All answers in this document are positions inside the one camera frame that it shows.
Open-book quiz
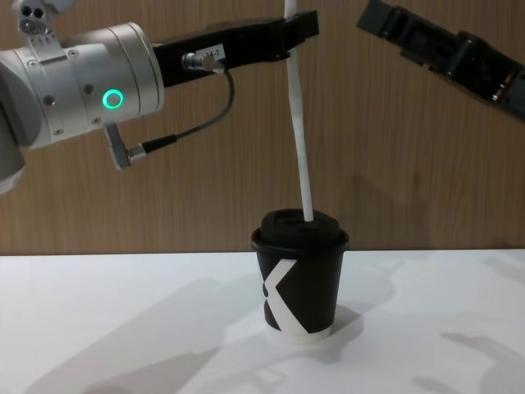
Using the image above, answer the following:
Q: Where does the black paper cup white mark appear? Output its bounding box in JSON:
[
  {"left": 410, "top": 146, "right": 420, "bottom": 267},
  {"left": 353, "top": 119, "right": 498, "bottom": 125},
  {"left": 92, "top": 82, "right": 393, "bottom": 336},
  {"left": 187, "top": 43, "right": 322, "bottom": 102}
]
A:
[{"left": 253, "top": 244, "right": 342, "bottom": 345}]

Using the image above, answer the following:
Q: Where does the white paper-wrapped straw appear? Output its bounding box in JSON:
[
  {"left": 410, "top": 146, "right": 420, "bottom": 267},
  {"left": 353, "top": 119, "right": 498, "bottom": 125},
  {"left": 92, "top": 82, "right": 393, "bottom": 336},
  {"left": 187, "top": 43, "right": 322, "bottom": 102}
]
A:
[{"left": 283, "top": 0, "right": 316, "bottom": 225}]

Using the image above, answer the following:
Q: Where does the thin dark gripper cable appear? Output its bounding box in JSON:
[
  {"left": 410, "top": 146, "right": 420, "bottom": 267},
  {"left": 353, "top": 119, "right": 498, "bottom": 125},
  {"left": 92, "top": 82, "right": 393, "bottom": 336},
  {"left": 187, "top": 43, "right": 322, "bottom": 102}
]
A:
[{"left": 104, "top": 51, "right": 236, "bottom": 172}]

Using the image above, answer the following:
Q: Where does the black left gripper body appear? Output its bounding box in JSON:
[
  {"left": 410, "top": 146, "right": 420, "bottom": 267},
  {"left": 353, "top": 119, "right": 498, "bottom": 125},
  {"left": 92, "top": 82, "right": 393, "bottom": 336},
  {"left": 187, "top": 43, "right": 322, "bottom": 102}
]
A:
[{"left": 152, "top": 16, "right": 293, "bottom": 89}]

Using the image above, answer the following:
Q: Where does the black plastic cup lid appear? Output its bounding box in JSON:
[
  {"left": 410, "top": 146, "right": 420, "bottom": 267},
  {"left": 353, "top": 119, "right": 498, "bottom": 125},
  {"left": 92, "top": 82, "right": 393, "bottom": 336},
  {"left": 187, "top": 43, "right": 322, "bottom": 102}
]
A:
[{"left": 250, "top": 208, "right": 350, "bottom": 252}]

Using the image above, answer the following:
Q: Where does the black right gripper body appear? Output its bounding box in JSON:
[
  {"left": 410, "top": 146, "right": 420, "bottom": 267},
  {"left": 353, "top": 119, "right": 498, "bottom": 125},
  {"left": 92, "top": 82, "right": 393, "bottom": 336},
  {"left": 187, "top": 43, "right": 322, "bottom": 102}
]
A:
[{"left": 445, "top": 29, "right": 525, "bottom": 122}]

